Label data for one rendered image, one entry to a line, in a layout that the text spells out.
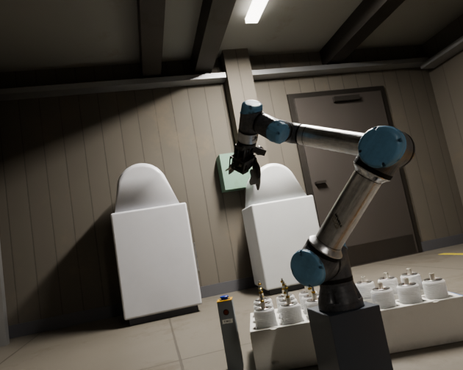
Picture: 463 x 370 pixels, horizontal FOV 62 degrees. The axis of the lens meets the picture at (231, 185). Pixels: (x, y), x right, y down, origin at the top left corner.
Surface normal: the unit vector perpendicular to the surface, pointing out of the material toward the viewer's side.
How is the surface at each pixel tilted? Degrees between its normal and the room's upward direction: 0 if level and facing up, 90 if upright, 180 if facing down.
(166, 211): 90
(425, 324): 90
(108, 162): 90
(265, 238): 90
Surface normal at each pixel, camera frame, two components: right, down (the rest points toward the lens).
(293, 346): -0.06, -0.12
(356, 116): 0.21, -0.16
